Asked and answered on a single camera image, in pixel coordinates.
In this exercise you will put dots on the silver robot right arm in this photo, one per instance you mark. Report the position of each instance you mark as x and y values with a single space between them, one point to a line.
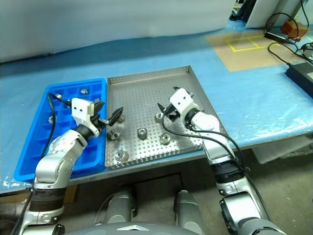
207 121

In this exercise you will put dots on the blue compartment tray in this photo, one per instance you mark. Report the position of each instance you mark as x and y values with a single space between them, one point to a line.
36 147

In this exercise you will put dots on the brown cardboard sheet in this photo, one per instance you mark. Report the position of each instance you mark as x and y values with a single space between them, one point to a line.
244 56

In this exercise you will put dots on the grey rounded robot leg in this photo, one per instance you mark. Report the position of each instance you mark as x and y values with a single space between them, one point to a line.
188 208
119 205

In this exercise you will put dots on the white plastic bin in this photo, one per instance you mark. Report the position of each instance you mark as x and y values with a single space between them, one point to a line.
274 151

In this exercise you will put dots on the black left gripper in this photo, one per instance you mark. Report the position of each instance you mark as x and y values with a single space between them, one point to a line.
97 120

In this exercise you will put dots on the black power adapter brick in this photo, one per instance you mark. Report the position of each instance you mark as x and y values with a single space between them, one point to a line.
302 76

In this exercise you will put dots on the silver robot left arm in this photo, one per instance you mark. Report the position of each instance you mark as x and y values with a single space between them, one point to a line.
56 147

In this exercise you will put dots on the white board panel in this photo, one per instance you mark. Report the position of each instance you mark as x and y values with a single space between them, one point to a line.
259 12

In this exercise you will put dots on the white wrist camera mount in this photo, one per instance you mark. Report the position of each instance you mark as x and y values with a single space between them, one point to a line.
182 100
80 107

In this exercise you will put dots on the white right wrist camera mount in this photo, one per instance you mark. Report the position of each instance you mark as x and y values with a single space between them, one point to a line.
182 100

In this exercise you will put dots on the small black device box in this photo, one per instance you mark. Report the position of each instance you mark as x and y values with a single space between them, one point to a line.
275 34

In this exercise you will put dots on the brown block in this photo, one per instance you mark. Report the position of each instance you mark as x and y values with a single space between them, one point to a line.
289 27

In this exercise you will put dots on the grey robot torso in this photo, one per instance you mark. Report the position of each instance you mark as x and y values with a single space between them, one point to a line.
137 228

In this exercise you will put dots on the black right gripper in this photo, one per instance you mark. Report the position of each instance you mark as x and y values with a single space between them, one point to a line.
172 114

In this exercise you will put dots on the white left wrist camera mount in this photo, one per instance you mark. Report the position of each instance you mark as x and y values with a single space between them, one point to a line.
80 107

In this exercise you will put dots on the white plastic sheet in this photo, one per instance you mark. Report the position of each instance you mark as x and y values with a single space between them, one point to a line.
97 19

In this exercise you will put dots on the perforated metal tray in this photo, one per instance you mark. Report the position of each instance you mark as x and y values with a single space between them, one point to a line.
141 98

